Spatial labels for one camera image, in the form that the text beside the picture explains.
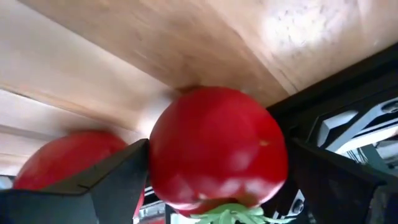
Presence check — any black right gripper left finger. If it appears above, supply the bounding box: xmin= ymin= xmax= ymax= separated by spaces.
xmin=0 ymin=138 xmax=150 ymax=224

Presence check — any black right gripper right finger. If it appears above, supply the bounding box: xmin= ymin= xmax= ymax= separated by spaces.
xmin=287 ymin=138 xmax=386 ymax=224

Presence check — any red tomato with green calyx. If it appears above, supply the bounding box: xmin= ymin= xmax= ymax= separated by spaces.
xmin=12 ymin=129 xmax=146 ymax=218
xmin=149 ymin=86 xmax=296 ymax=224

